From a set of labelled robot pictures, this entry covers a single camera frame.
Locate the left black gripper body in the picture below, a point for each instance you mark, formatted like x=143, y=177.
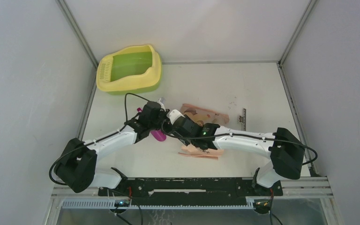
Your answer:
x=156, y=124

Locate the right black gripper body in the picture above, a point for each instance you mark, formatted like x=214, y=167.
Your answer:
x=190, y=119

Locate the pink cat litter bag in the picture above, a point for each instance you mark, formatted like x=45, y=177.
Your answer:
x=202, y=116

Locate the yellow green litter box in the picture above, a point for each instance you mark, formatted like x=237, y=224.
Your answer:
x=134, y=69

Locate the white bag sealing clip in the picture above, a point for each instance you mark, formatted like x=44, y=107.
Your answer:
x=242, y=119

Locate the magenta plastic scoop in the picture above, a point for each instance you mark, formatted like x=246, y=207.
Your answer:
x=157, y=134

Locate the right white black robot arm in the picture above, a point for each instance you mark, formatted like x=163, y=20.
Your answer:
x=283, y=150

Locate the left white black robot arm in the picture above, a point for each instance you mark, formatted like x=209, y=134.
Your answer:
x=77, y=165

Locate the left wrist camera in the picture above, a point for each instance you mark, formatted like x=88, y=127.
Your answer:
x=161, y=101

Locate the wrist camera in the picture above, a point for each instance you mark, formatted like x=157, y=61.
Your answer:
x=173, y=115
x=161, y=101

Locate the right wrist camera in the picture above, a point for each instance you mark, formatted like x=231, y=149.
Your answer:
x=173, y=115

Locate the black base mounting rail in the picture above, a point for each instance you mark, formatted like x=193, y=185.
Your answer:
x=190, y=190

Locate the white slotted cable duct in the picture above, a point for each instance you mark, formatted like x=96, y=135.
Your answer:
x=246, y=203

